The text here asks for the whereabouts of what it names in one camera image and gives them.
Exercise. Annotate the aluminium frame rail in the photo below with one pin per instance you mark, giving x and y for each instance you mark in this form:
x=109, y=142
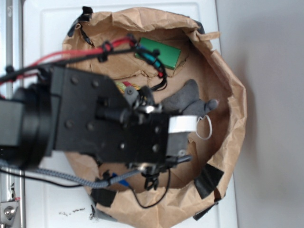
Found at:
x=11, y=187

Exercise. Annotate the grey plush mouse toy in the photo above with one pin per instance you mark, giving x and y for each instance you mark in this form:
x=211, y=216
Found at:
x=187, y=102

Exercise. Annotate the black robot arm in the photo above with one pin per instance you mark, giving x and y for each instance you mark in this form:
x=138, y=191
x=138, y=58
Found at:
x=26, y=133

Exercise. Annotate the silver metal corner bracket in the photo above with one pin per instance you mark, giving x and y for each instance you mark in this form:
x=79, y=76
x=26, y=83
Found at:
x=9, y=213

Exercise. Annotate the green rectangular box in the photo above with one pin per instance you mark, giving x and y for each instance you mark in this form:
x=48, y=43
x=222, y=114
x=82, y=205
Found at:
x=163, y=54

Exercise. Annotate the white plastic tray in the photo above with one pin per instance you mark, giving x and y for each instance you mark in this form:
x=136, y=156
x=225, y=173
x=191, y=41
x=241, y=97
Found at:
x=45, y=24

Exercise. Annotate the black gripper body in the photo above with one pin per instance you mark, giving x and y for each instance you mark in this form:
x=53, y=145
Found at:
x=92, y=117

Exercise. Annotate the crumpled brown paper bag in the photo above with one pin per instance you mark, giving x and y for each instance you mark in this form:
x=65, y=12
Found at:
x=194, y=187

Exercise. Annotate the multicolored twisted rope toy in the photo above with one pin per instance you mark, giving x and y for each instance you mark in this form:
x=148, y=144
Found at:
x=123, y=85

